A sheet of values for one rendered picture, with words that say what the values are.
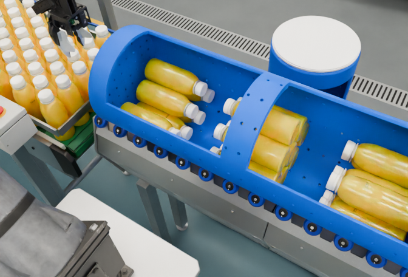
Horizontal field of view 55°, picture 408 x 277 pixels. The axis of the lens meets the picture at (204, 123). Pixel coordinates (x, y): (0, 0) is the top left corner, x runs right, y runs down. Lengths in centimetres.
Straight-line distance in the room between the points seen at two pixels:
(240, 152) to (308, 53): 53
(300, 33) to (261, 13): 192
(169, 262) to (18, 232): 29
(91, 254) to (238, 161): 39
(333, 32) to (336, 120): 42
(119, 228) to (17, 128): 49
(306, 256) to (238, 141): 39
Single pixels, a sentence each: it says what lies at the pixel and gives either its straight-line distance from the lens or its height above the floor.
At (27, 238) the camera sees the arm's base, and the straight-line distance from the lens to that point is 58.
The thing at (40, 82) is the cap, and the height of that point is 108.
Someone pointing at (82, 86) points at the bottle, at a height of 102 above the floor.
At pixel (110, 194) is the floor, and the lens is 223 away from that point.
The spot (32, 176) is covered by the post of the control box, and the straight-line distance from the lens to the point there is 142.
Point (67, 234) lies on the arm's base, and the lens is 59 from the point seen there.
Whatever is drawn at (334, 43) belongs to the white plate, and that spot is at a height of 104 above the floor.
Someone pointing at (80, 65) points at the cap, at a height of 108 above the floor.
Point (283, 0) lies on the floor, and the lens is 343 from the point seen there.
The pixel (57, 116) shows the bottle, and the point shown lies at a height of 101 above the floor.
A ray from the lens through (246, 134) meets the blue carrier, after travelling 84.
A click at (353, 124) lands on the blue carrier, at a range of 104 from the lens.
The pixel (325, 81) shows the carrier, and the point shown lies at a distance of 126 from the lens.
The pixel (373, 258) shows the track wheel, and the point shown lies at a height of 96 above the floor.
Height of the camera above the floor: 185
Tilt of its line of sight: 50 degrees down
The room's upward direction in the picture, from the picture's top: 5 degrees counter-clockwise
